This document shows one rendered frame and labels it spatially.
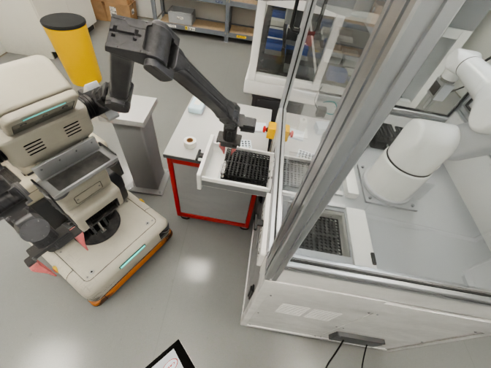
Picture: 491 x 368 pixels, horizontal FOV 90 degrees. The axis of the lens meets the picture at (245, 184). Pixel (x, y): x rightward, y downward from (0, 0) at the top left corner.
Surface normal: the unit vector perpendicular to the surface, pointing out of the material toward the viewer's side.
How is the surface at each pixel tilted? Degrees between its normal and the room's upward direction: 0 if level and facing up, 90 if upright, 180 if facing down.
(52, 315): 0
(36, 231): 63
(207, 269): 0
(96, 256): 0
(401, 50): 90
